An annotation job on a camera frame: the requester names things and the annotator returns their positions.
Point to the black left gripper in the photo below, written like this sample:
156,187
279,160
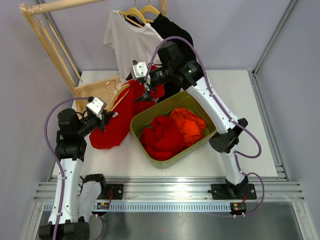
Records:
101,124

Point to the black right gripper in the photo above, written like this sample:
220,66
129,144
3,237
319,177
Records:
145,97

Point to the red t shirt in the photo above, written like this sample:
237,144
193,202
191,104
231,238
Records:
162,140
118,127

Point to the orange t shirt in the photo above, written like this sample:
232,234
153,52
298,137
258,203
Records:
189,125

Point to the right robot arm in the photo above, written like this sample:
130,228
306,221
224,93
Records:
228,129

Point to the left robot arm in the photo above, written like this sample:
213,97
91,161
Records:
72,208

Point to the white t shirt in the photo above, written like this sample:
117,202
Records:
129,42

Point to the black t shirt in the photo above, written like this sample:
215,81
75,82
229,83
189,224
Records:
175,35

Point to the yellow hanger of white shirt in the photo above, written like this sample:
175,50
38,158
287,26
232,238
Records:
135,12

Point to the yellow hanger of black shirt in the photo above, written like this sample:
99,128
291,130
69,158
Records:
149,9

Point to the wooden clothes rack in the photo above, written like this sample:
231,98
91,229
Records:
95,89

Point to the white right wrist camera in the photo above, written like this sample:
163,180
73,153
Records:
139,72

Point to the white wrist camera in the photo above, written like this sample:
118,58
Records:
139,72
96,106

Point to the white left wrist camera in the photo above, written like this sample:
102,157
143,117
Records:
96,106

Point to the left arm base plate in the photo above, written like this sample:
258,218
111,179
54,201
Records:
111,191

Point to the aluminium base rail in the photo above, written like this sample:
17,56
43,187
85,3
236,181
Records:
195,189

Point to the white slotted cable duct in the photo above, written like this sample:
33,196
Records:
209,207

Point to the aluminium frame post left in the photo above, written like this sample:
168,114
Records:
63,46

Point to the aluminium frame post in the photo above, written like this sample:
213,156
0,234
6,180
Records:
63,46
276,33

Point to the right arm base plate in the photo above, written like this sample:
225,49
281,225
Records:
219,192

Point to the aluminium frame post right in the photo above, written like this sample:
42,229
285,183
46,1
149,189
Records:
276,33

